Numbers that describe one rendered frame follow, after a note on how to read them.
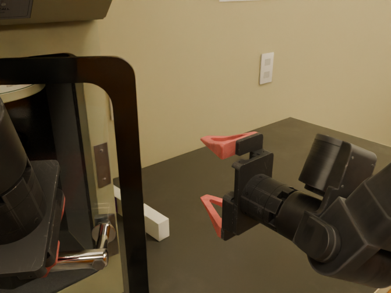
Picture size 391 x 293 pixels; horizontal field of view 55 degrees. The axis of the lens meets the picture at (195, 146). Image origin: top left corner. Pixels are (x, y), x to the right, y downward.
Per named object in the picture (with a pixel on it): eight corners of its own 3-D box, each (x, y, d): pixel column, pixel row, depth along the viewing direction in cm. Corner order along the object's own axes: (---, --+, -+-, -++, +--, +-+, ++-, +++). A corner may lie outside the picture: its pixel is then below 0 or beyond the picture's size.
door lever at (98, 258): (28, 247, 41) (24, 227, 40) (117, 240, 42) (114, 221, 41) (12, 283, 36) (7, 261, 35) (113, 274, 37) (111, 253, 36)
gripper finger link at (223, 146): (221, 117, 54) (272, 135, 48) (220, 161, 57) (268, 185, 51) (184, 128, 50) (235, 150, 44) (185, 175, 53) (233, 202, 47)
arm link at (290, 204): (313, 260, 38) (336, 259, 42) (339, 198, 38) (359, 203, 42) (262, 229, 43) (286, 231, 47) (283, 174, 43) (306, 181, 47)
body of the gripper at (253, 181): (263, 147, 49) (311, 165, 44) (258, 212, 53) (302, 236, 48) (228, 161, 46) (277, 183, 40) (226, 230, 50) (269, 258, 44)
